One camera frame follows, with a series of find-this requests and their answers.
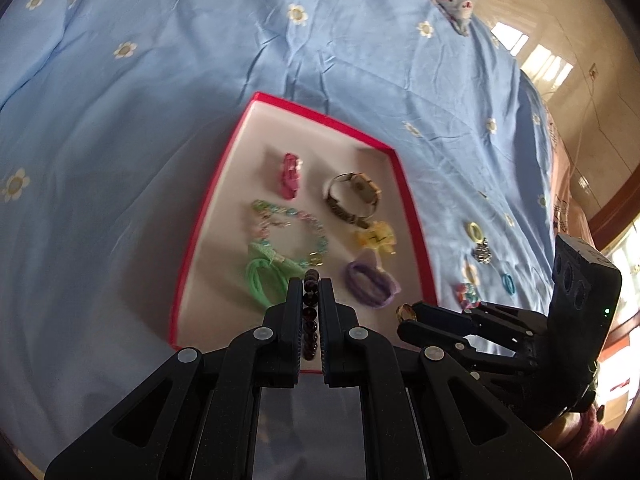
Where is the colourful bead bracelet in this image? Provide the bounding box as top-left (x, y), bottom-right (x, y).
top-left (454, 282), bottom-right (481, 307)

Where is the yellow hair bow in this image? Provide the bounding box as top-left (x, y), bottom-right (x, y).
top-left (354, 221), bottom-right (398, 256)

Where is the green hair tie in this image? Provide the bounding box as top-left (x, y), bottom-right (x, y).
top-left (244, 241), bottom-right (307, 306)

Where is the pink hair clip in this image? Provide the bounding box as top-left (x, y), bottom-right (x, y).
top-left (280, 153), bottom-right (304, 200)

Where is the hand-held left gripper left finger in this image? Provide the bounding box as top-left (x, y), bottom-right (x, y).
top-left (45, 276), bottom-right (306, 480)

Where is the red-rimmed white tray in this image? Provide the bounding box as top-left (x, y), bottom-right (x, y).
top-left (169, 91), bottom-right (440, 376)

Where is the wristwatch with brown strap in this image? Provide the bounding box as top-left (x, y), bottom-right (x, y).
top-left (324, 172), bottom-right (383, 229)

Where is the blue floral bedsheet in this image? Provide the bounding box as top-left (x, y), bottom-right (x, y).
top-left (0, 0), bottom-right (563, 461)

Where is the person's right forearm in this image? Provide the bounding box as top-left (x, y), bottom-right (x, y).
top-left (542, 399), bottom-right (623, 467)

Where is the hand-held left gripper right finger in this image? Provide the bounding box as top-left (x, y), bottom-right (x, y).
top-left (317, 277), bottom-right (572, 480)

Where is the dark bead bracelet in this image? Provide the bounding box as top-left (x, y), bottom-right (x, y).
top-left (300, 269), bottom-right (322, 362)

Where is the purple hair tie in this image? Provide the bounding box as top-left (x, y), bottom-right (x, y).
top-left (345, 252), bottom-right (402, 307)

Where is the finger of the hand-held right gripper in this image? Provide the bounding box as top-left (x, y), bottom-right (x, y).
top-left (410, 301), bottom-right (543, 342)
top-left (397, 320), bottom-right (537, 374)

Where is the pastel bead bracelet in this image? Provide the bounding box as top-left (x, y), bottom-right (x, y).
top-left (250, 199), bottom-right (330, 267)

